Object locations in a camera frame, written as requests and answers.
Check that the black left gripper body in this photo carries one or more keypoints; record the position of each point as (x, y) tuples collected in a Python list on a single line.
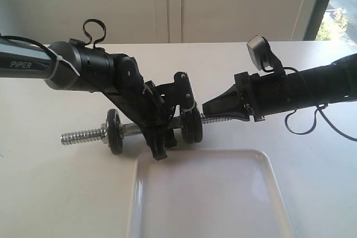
[(145, 106)]

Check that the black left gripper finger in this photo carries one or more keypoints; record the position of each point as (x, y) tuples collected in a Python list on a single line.
[(155, 138), (170, 138)]

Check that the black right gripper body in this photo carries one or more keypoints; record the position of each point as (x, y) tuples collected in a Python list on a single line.
[(262, 95)]

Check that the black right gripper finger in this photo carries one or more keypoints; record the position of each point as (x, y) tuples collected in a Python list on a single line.
[(229, 104)]

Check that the black weight plate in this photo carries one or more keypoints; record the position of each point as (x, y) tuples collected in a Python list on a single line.
[(115, 140), (197, 123), (188, 126)]

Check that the chrome threaded dumbbell bar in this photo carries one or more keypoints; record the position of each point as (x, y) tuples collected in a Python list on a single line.
[(128, 129)]

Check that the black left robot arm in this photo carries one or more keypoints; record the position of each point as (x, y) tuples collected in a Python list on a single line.
[(75, 67)]

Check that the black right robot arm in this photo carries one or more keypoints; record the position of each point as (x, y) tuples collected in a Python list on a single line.
[(333, 83)]

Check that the chrome collar nut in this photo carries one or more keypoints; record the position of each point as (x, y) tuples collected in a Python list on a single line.
[(103, 133)]

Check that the white rectangular tray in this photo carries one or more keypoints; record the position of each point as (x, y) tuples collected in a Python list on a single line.
[(207, 193)]

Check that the white zip tie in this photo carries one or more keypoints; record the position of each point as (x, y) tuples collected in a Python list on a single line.
[(59, 60)]

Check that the white cabinet doors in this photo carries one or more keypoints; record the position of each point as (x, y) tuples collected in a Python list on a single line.
[(159, 21)]

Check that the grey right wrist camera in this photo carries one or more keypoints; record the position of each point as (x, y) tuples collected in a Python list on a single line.
[(263, 57)]

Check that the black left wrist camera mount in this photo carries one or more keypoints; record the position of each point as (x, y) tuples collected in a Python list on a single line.
[(179, 92)]

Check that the black window frame post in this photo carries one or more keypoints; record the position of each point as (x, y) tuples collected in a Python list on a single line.
[(315, 20)]

